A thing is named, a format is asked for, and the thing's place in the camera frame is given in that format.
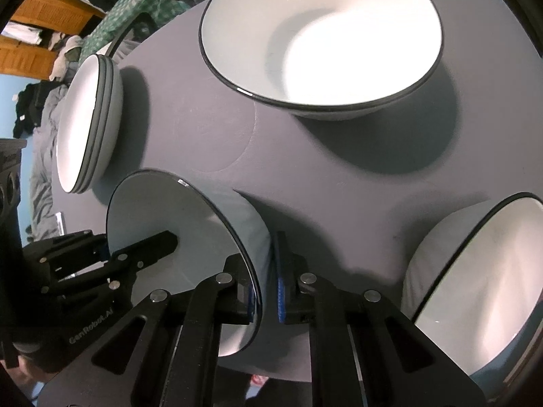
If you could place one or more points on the black bag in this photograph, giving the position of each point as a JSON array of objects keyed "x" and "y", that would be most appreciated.
[{"x": 34, "y": 106}]

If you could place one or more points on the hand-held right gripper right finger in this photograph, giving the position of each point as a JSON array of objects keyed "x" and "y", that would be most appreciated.
[{"x": 281, "y": 280}]

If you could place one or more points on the white hanging shirt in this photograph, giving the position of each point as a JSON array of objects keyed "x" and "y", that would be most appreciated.
[{"x": 21, "y": 30}]

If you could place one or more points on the pale clothes pile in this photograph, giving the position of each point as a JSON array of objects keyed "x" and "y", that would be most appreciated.
[{"x": 68, "y": 57}]

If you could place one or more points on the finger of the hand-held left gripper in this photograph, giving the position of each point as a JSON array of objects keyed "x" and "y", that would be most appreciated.
[
  {"x": 146, "y": 246},
  {"x": 72, "y": 243}
]

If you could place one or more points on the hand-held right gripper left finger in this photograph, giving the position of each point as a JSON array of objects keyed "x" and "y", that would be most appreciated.
[{"x": 203, "y": 318}]

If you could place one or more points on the wooden louvred wardrobe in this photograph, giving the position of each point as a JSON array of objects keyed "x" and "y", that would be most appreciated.
[{"x": 38, "y": 29}]

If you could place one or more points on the white bowl dark rim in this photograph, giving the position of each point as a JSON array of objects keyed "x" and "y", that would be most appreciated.
[
  {"x": 475, "y": 288},
  {"x": 169, "y": 212},
  {"x": 322, "y": 51}
]

